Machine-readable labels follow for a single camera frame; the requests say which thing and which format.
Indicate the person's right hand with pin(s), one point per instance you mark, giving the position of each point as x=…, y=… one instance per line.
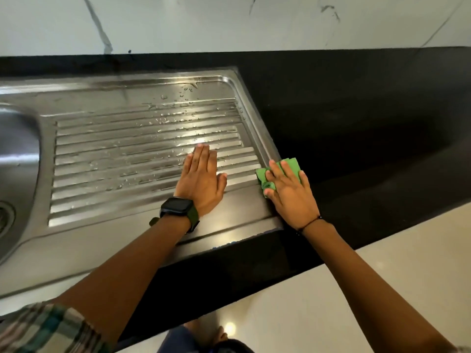
x=292, y=202

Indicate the person's left hand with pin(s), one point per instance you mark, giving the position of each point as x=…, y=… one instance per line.
x=198, y=183

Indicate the green cleaning cloth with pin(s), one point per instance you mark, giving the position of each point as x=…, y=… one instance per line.
x=262, y=176

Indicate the person's left forearm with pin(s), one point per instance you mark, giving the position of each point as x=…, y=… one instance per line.
x=121, y=279

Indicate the person's right forearm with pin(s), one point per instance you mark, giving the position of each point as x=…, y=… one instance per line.
x=368, y=297

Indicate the stainless steel sink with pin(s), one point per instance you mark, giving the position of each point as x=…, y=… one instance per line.
x=110, y=235

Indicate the person's right foot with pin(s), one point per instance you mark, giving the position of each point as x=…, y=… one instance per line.
x=220, y=334

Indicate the metal sink drain flange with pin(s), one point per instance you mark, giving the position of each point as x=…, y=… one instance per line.
x=9, y=216

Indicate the plaid shirt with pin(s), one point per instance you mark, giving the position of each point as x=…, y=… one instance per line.
x=44, y=330

